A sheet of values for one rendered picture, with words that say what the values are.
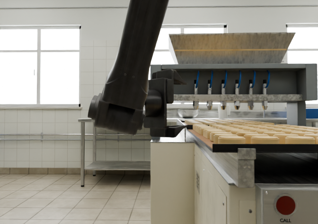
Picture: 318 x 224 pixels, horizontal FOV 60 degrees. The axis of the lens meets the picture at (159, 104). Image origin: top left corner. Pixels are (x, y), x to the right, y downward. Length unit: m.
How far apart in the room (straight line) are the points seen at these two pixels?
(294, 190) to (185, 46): 0.89
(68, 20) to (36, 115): 1.58
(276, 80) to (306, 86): 0.13
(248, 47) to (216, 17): 3.29
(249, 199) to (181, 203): 0.74
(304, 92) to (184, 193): 0.68
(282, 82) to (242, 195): 0.91
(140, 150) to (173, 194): 3.12
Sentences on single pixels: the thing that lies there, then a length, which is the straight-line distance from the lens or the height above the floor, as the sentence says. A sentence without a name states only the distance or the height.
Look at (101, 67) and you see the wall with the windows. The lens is 4.45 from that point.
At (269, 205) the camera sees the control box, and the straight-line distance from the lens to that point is 0.53.
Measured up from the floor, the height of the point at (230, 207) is 0.80.
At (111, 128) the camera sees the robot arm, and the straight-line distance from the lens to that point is 0.43.
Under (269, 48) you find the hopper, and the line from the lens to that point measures 1.36.
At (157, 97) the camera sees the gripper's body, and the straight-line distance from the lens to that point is 0.54.
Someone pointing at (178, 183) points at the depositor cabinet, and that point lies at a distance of 1.24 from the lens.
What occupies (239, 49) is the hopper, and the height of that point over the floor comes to 1.25.
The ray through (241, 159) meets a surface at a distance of 0.50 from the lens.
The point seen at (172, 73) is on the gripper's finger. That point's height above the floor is 1.05.
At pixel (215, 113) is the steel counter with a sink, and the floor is 0.94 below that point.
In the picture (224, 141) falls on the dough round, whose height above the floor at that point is 0.92.
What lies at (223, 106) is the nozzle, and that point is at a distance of 1.27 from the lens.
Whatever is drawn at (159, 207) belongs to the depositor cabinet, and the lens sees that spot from 1.27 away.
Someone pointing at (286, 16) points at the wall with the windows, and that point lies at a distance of 4.91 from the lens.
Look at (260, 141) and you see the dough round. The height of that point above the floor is 0.92.
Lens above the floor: 0.97
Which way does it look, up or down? 1 degrees up
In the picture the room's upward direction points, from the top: straight up
